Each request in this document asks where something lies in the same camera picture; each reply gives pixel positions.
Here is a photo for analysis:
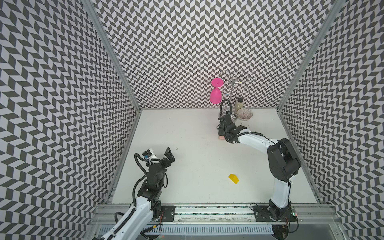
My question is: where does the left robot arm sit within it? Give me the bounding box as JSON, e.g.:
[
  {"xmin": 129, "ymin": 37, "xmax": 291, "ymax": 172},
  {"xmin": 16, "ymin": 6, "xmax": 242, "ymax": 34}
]
[{"xmin": 100, "ymin": 148, "xmax": 175, "ymax": 240}]

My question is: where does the pink plastic wine glass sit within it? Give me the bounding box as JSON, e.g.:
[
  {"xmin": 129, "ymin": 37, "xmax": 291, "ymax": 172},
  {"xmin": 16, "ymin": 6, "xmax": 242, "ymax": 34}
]
[{"xmin": 210, "ymin": 78, "xmax": 224, "ymax": 104}]

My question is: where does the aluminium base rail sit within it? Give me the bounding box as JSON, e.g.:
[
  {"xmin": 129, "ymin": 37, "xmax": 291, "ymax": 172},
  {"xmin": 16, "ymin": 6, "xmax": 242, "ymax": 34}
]
[{"xmin": 86, "ymin": 203, "xmax": 343, "ymax": 240}]

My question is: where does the chrome glass holder stand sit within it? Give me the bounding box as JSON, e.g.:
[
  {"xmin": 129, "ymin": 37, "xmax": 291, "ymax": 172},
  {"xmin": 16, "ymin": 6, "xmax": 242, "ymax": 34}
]
[{"xmin": 219, "ymin": 70, "xmax": 255, "ymax": 122}]

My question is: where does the spice jar black lid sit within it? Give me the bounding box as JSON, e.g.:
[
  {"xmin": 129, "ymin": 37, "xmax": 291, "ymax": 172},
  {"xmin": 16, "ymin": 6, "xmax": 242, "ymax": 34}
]
[{"xmin": 235, "ymin": 97, "xmax": 244, "ymax": 112}]

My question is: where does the pink striped bowl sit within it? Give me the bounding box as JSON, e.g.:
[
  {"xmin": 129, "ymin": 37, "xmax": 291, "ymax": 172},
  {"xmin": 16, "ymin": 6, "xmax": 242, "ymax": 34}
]
[{"xmin": 237, "ymin": 108, "xmax": 253, "ymax": 121}]

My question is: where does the yellow wedge block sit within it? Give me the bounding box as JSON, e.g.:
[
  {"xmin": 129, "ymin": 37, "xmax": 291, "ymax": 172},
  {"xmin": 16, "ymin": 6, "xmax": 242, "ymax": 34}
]
[{"xmin": 228, "ymin": 174, "xmax": 239, "ymax": 184}]

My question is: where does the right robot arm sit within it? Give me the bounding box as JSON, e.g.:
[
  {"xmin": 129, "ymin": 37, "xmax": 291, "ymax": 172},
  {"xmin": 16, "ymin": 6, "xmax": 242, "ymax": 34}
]
[{"xmin": 217, "ymin": 99, "xmax": 302, "ymax": 224}]

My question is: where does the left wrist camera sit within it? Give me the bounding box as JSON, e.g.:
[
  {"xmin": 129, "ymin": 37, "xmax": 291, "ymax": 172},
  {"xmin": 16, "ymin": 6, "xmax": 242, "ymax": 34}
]
[{"xmin": 142, "ymin": 149, "xmax": 157, "ymax": 162}]

